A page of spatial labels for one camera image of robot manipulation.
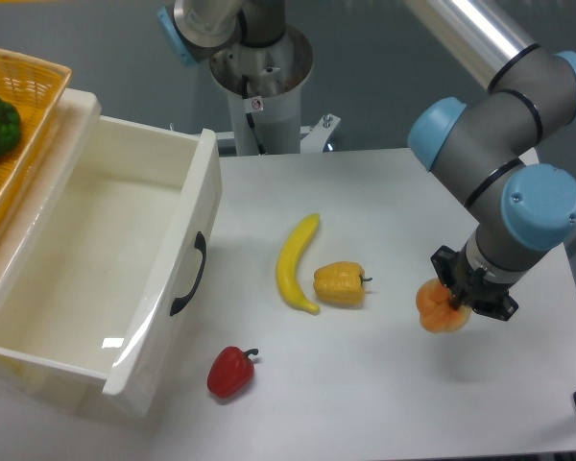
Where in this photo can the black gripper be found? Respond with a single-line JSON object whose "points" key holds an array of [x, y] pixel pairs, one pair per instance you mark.
{"points": [[469, 287]]}

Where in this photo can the round orange bread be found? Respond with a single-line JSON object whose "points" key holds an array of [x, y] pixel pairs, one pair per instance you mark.
{"points": [[435, 312]]}

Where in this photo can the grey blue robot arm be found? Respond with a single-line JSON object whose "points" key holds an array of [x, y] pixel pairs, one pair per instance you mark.
{"points": [[475, 152]]}

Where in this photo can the white open drawer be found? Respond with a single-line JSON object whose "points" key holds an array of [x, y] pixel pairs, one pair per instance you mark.
{"points": [[94, 254]]}

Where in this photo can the yellow bell pepper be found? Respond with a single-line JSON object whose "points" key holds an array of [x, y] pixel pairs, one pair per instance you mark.
{"points": [[340, 283]]}

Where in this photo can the yellow banana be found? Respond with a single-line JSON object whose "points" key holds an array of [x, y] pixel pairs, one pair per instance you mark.
{"points": [[288, 261]]}

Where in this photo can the red bell pepper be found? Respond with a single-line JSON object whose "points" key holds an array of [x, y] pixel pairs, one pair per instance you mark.
{"points": [[231, 371]]}

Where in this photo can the yellow woven basket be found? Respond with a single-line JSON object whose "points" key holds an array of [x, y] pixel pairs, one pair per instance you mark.
{"points": [[30, 89]]}

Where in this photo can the black drawer handle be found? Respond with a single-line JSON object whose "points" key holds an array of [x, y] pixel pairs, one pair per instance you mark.
{"points": [[194, 276]]}

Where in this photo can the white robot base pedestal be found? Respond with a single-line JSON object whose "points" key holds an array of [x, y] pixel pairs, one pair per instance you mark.
{"points": [[263, 88]]}

